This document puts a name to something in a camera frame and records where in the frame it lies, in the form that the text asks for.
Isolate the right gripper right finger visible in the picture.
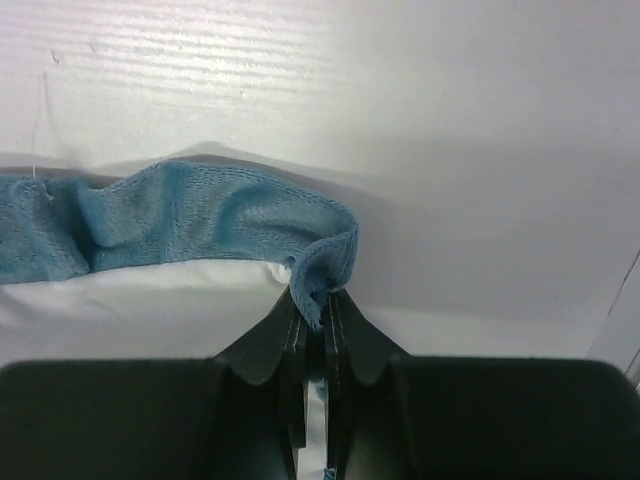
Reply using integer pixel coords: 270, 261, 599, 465
323, 292, 639, 479

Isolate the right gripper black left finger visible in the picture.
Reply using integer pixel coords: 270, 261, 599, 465
1, 293, 308, 479

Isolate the blue white bear pillowcase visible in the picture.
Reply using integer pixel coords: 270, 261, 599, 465
0, 158, 361, 480

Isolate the aluminium right side rail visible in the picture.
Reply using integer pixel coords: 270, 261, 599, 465
587, 253, 640, 391

